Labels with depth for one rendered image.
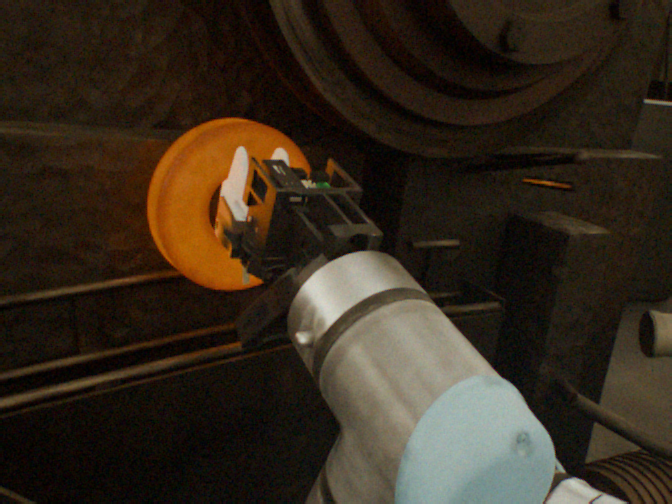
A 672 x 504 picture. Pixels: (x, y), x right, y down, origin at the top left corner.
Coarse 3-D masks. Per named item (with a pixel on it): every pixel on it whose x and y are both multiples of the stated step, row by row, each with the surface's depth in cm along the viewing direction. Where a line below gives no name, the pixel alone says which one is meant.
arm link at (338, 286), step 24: (336, 264) 42; (360, 264) 42; (384, 264) 43; (312, 288) 42; (336, 288) 41; (360, 288) 40; (384, 288) 40; (408, 288) 41; (288, 312) 43; (312, 312) 41; (336, 312) 40; (312, 336) 41; (312, 360) 41
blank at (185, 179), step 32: (224, 128) 58; (256, 128) 59; (192, 160) 57; (224, 160) 58; (160, 192) 56; (192, 192) 58; (160, 224) 57; (192, 224) 58; (192, 256) 59; (224, 256) 61; (224, 288) 62
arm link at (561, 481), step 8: (560, 464) 53; (560, 472) 49; (552, 480) 47; (560, 480) 47; (568, 480) 47; (576, 480) 48; (552, 488) 46; (560, 488) 46; (568, 488) 46; (576, 488) 47; (584, 488) 47; (592, 488) 48; (552, 496) 46; (560, 496) 46; (568, 496) 46; (576, 496) 46; (584, 496) 46; (592, 496) 46; (600, 496) 46; (608, 496) 46
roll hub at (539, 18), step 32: (416, 0) 55; (448, 0) 52; (480, 0) 53; (512, 0) 56; (544, 0) 58; (576, 0) 59; (608, 0) 60; (640, 0) 62; (448, 32) 56; (480, 32) 54; (544, 32) 57; (576, 32) 59; (608, 32) 61; (544, 64) 59
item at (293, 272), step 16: (288, 272) 48; (272, 288) 50; (288, 288) 48; (256, 304) 52; (272, 304) 50; (240, 320) 55; (256, 320) 52; (272, 320) 50; (240, 336) 55; (256, 336) 53; (272, 336) 54; (288, 336) 55
